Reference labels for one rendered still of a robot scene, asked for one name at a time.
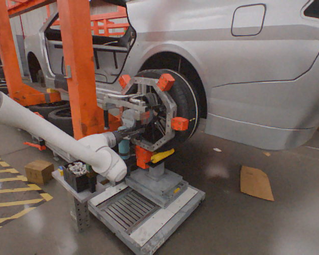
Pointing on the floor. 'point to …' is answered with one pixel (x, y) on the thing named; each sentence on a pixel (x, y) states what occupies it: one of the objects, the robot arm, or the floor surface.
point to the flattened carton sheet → (255, 183)
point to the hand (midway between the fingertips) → (138, 129)
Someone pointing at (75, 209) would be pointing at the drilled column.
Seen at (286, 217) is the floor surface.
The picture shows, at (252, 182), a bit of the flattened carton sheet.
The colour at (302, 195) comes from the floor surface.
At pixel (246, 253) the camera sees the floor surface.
